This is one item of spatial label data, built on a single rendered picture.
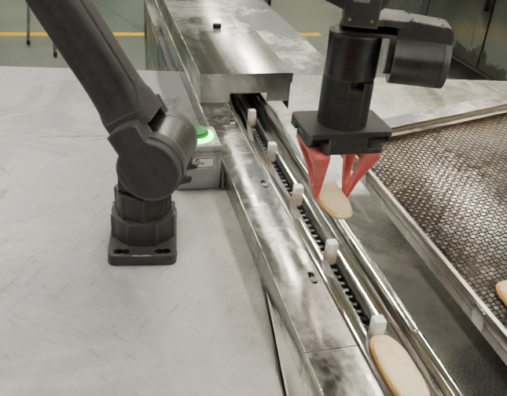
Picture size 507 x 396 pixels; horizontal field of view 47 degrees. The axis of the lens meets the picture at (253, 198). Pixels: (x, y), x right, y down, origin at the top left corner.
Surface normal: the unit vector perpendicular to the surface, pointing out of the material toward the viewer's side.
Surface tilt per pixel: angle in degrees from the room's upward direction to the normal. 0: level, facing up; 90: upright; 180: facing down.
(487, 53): 90
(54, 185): 0
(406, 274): 0
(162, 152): 90
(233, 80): 90
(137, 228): 90
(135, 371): 0
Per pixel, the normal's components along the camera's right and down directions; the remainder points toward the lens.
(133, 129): -0.13, 0.50
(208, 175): 0.24, 0.51
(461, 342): 0.07, -0.86
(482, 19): -0.97, 0.07
